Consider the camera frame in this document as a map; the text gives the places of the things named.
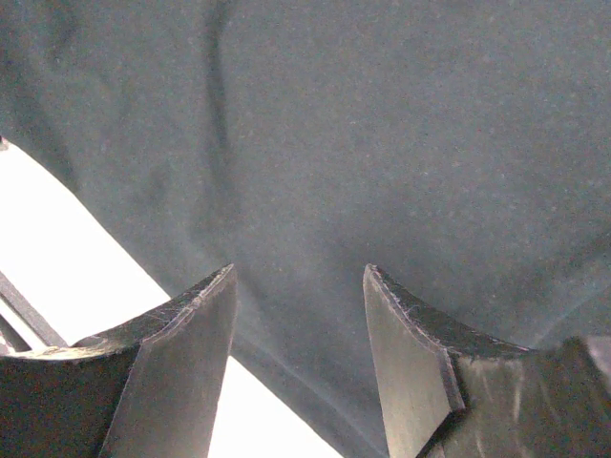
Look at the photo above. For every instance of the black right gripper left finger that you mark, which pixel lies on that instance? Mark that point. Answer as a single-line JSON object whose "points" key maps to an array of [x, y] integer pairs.
{"points": [[149, 387]]}

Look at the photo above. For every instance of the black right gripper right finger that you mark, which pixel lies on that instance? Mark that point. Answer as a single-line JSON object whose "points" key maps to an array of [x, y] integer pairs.
{"points": [[448, 390]]}

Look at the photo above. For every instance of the black garment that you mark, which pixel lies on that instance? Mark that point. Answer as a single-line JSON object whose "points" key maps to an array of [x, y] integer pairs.
{"points": [[462, 146]]}

